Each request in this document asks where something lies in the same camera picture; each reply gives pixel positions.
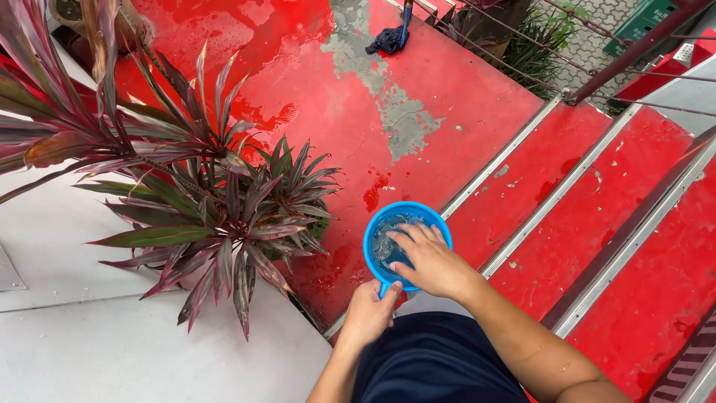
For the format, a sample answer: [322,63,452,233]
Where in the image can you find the person's left hand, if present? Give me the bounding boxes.
[340,279,403,348]

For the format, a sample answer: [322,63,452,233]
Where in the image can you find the person's right hand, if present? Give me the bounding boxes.
[385,223,481,301]

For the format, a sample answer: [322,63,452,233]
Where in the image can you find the blue plastic water scoop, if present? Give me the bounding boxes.
[363,201,453,300]

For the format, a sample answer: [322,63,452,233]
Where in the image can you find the dark blue shorts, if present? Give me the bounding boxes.
[351,312,531,403]

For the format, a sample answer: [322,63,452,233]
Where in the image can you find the small green plant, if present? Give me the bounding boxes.
[307,215,331,241]

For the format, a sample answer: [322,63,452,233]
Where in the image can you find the green grassy plant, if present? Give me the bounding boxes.
[498,6,577,100]

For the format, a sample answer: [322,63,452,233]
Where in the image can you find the dark-leaved potted plant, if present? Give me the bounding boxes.
[425,0,532,59]

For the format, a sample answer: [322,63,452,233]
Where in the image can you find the dark red metal railing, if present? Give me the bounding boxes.
[414,0,716,118]

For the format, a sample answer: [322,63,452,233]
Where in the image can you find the green plastic crate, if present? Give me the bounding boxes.
[603,0,680,59]

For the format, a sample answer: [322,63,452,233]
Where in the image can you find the brown plant pot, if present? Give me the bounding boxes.
[48,0,147,69]

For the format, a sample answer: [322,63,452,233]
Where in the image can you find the blue-handled mop with dark cloth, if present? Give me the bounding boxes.
[365,0,415,56]

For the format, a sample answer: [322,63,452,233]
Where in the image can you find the purple-green cordyline plant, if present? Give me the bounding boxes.
[0,0,343,342]

